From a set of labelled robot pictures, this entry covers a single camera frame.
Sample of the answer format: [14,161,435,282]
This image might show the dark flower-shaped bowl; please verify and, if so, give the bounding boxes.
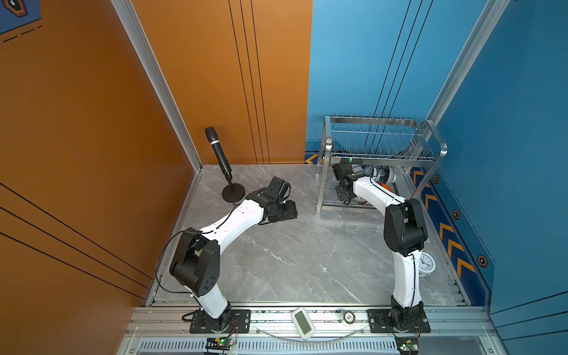
[380,166,396,185]

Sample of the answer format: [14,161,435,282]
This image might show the orange bowl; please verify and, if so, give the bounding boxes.
[380,183,394,193]

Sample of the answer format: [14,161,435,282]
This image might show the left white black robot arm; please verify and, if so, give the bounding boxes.
[170,177,297,333]

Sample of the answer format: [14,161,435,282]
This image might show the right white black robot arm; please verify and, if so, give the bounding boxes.
[332,164,431,334]

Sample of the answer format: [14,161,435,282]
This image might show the steel two-tier dish rack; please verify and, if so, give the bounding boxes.
[316,115,448,214]

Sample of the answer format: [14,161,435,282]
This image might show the black microphone on stand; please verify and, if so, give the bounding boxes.
[205,127,246,204]

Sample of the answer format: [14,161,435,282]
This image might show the white digital timer display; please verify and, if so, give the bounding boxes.
[291,307,315,340]

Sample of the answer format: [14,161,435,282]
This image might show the white analog alarm clock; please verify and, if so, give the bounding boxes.
[419,251,436,277]

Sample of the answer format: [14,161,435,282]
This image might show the small round gauge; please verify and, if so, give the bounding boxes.
[343,311,356,325]

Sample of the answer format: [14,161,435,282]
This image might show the left circuit board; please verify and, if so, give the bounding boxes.
[204,337,237,354]

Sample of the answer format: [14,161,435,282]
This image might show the circuit board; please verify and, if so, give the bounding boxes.
[395,338,419,355]
[204,337,237,354]

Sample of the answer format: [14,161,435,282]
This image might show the right circuit board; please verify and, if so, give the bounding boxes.
[395,338,419,355]

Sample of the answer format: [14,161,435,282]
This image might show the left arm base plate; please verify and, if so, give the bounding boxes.
[189,309,251,334]

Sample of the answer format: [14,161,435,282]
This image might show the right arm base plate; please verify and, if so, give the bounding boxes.
[367,309,431,334]

